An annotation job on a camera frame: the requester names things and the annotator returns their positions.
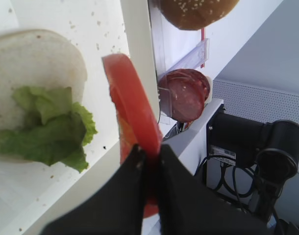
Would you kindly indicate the front sesame bun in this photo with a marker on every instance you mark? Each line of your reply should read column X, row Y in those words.
column 195, row 14

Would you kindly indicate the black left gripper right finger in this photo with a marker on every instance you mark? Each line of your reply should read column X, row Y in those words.
column 187, row 207

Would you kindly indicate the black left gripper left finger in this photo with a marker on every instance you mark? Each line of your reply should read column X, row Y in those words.
column 115, row 209

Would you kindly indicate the bottom bun on tray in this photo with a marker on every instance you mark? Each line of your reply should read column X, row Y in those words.
column 37, row 58

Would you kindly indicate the tomato slice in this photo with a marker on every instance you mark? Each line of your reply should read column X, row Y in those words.
column 136, row 121

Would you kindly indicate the black computer box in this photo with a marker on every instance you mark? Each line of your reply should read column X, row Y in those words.
column 228, row 139

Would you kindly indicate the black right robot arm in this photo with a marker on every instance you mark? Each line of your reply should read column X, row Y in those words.
column 256, row 160

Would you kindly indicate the white meat pusher block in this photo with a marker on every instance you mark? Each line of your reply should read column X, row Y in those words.
column 210, row 82

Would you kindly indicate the lettuce leaf on bun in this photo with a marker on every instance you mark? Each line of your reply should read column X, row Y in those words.
column 54, row 128

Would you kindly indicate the metal baking tray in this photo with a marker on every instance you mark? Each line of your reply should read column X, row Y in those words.
column 97, row 28

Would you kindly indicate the front meat slice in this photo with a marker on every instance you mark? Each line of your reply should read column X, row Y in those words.
column 189, row 89

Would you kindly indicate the clear track upper right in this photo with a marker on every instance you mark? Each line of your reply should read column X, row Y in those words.
column 197, row 56

